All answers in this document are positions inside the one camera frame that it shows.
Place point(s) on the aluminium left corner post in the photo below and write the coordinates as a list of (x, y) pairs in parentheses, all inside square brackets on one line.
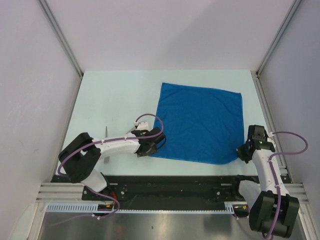
[(54, 24)]

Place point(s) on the blue satin napkin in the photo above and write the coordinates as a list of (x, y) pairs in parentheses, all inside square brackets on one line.
[(201, 124)]

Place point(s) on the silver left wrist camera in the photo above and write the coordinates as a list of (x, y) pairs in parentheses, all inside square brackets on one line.
[(141, 125)]

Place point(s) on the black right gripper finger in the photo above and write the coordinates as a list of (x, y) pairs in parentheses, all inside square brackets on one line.
[(241, 152), (247, 156)]

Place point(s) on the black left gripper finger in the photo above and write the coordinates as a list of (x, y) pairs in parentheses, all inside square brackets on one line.
[(143, 152), (160, 140)]

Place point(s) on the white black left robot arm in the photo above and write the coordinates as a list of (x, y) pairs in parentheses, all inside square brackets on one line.
[(80, 157)]

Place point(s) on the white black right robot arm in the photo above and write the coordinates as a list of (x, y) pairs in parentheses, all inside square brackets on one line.
[(272, 210)]

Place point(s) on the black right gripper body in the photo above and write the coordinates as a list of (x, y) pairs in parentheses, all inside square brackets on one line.
[(242, 145)]

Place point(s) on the aluminium right corner post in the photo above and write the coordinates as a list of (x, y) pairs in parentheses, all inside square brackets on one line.
[(279, 34)]

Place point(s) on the aluminium corner post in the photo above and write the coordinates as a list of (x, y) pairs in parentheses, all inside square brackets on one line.
[(54, 24), (279, 34)]

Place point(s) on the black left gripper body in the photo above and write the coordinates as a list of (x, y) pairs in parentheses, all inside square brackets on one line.
[(154, 146)]

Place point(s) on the aluminium front frame rail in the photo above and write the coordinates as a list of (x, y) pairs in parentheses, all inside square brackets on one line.
[(72, 193)]

